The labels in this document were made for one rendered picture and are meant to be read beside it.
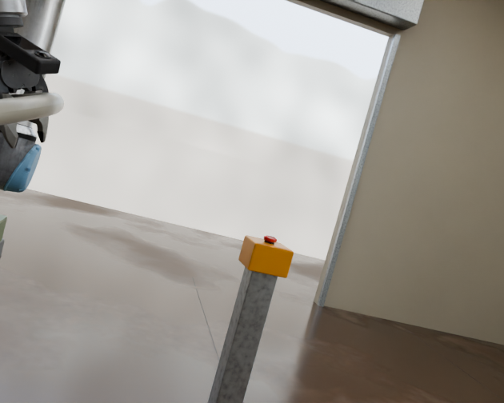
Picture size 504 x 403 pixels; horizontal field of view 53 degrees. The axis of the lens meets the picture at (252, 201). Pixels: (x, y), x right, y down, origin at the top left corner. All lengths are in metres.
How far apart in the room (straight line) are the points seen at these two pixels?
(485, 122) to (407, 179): 1.15
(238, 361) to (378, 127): 4.64
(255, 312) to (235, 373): 0.19
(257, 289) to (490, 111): 5.41
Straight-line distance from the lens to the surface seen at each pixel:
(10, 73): 0.96
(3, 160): 1.53
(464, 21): 6.53
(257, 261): 1.41
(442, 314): 6.65
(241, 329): 1.48
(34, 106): 0.70
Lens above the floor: 1.27
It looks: 3 degrees down
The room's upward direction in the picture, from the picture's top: 15 degrees clockwise
